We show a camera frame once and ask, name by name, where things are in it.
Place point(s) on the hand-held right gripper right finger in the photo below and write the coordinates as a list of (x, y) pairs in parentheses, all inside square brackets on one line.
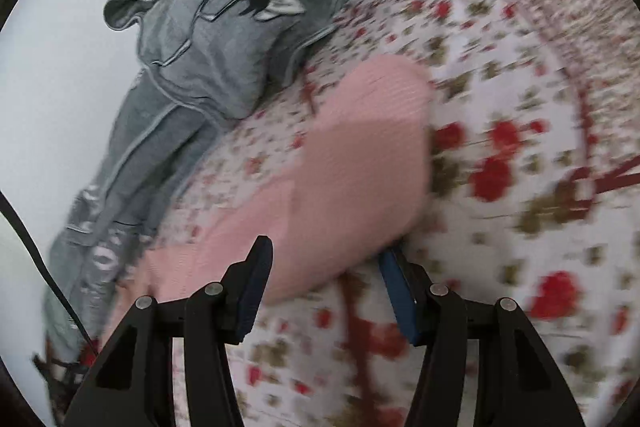
[(401, 298)]

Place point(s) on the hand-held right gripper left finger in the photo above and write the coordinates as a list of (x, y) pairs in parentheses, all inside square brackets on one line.
[(252, 292)]

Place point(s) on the pink small garment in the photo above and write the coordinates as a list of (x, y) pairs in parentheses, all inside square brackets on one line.
[(350, 157)]

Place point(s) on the floral bedsheet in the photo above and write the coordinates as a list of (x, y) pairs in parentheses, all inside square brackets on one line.
[(500, 217)]

